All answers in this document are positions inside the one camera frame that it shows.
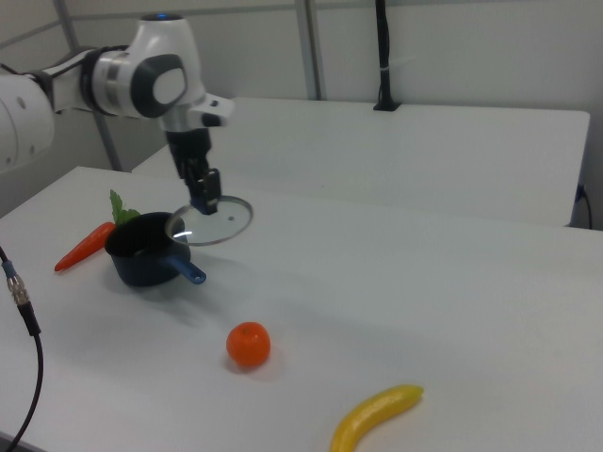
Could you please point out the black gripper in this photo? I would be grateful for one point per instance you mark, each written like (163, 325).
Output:
(188, 148)

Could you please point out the glass lid with blue knob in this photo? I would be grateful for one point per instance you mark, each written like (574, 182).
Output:
(221, 221)

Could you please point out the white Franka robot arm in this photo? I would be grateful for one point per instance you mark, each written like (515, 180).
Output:
(141, 80)

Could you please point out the dark blue saucepan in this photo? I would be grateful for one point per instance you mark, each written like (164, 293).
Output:
(141, 259)

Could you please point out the orange toy carrot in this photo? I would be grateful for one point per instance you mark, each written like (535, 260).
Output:
(85, 247)

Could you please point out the orange toy mandarin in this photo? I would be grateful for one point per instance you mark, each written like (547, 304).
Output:
(248, 344)

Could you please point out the white rear table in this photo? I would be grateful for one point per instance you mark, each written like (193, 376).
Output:
(400, 155)

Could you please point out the black pole with clamp base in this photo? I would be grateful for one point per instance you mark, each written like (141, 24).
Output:
(385, 56)

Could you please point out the yellow toy banana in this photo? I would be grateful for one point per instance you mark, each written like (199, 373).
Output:
(367, 414)

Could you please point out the grey metal frame post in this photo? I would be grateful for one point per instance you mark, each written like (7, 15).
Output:
(313, 47)

